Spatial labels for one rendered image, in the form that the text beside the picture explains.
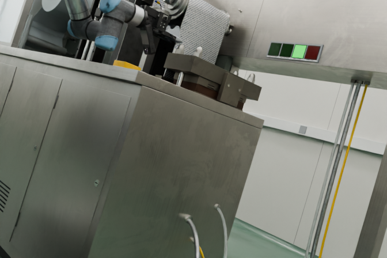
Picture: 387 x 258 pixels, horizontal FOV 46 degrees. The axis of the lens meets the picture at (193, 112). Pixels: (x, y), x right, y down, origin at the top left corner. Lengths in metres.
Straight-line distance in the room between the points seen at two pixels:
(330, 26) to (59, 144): 1.10
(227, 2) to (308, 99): 2.54
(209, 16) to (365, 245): 1.06
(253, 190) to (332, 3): 3.16
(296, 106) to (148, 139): 3.26
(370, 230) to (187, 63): 0.86
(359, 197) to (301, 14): 2.52
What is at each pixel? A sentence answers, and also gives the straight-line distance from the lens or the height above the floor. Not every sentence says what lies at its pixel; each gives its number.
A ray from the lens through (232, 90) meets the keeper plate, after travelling 1.77.
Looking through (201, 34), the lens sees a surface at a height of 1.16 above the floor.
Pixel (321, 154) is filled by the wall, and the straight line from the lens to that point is 4.38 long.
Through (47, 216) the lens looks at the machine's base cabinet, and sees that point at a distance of 1.75.
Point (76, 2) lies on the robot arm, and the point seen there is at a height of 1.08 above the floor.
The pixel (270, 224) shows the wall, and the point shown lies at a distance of 4.59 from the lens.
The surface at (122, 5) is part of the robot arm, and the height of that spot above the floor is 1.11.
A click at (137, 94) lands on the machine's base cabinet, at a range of 1.45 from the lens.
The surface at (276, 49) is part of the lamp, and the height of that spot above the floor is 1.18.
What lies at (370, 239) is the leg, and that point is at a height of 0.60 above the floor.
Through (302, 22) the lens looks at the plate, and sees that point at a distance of 1.88.
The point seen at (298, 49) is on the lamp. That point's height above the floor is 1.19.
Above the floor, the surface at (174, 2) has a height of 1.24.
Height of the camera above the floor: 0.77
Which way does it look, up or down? 2 degrees up
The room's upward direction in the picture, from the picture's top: 17 degrees clockwise
